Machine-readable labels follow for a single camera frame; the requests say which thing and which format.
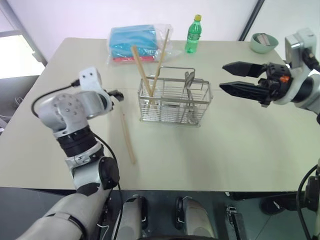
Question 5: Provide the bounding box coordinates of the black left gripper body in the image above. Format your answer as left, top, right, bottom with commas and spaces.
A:
109, 89, 125, 102

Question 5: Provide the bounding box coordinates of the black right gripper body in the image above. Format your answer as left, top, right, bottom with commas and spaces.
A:
257, 62, 293, 108

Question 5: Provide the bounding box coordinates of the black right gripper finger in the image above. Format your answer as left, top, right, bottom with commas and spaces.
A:
219, 80, 271, 103
222, 60, 267, 79

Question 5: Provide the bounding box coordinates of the metal spoon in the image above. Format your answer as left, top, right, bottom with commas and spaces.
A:
181, 70, 199, 124

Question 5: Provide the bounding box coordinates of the pale green bowl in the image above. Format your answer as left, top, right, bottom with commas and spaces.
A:
250, 32, 279, 55

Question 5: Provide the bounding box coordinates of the wooden chopstick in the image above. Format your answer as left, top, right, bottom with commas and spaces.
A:
150, 28, 171, 97
131, 45, 153, 98
120, 113, 137, 165

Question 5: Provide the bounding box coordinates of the plastic bag of coloured cloths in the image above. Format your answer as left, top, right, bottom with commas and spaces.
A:
106, 23, 182, 67

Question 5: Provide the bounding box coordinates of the green plastic bottle yellow cap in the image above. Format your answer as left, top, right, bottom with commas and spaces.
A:
184, 14, 203, 54

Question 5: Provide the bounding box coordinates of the silver robot left leg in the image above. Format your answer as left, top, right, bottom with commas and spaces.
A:
117, 194, 149, 240

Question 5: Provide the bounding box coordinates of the silver robot leg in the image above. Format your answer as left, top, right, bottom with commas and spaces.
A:
117, 194, 149, 240
174, 195, 219, 240

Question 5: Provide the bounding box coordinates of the black block under table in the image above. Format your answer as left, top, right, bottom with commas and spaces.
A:
224, 204, 248, 240

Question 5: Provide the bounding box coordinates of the silver robot right leg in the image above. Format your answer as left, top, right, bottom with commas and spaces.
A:
174, 195, 219, 240

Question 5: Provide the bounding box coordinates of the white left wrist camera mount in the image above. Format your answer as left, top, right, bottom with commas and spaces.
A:
77, 65, 111, 99

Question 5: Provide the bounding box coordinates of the dark wall post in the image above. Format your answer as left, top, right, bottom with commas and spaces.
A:
239, 0, 266, 42

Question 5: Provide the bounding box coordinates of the metal wire basket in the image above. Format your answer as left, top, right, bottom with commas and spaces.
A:
137, 66, 214, 129

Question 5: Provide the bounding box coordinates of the grey window frame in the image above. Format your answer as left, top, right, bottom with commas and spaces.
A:
0, 0, 48, 68

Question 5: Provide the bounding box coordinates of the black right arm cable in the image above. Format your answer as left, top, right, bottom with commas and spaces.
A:
295, 164, 320, 240

